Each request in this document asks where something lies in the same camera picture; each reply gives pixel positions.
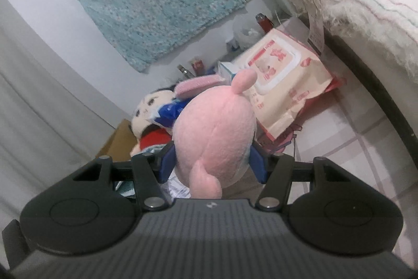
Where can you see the brown cardboard box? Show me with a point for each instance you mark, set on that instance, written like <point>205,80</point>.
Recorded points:
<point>120,143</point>

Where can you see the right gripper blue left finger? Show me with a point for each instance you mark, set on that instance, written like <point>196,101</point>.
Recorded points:
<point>166,162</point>

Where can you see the grey curtain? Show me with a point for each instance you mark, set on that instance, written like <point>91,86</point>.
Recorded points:
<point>52,121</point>

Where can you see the large doll plush red shirt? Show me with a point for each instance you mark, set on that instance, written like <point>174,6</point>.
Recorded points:
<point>147,133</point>

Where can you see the pink plush toy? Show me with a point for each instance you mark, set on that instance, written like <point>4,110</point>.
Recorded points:
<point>213,136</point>

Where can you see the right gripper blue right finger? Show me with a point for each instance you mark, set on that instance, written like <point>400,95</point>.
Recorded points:
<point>259,163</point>

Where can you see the white fluffy blanket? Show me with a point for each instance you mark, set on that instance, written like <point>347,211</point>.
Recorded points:
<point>389,25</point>

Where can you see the pink wet wipes pack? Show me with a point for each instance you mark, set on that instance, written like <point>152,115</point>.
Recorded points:
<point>289,75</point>

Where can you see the white blue carton box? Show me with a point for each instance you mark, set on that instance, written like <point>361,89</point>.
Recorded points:
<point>228,70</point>

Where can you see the blue tissue pack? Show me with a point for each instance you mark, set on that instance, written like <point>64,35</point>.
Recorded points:
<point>166,115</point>

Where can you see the pink scrub sponge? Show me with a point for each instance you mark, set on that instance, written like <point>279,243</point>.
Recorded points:
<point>192,87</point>

